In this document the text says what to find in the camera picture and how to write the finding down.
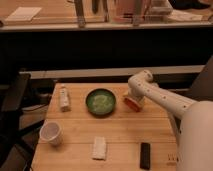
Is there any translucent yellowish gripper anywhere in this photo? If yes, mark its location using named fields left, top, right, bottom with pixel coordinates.
left=123, top=91, right=145, bottom=111

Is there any white paper cup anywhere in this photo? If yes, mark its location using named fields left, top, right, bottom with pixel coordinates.
left=39, top=122, right=62, bottom=146

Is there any green bowl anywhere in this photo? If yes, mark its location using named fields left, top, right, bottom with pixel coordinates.
left=85, top=88, right=116, bottom=117

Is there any white plastic bottle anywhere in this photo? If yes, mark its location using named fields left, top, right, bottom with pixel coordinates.
left=59, top=84, right=71, bottom=112

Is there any grey metal rail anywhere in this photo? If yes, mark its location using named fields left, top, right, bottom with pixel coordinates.
left=28, top=65, right=204, bottom=79

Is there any white folded cloth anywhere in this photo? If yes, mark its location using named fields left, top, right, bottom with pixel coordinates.
left=92, top=137, right=107, bottom=160

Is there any black rectangular remote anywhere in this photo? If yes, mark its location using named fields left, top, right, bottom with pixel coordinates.
left=140, top=143, right=150, bottom=170

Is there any white paper on shelf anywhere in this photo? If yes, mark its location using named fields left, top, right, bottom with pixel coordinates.
left=6, top=7, right=41, bottom=22

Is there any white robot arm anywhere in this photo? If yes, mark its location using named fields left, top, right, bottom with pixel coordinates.
left=124, top=70, right=213, bottom=171

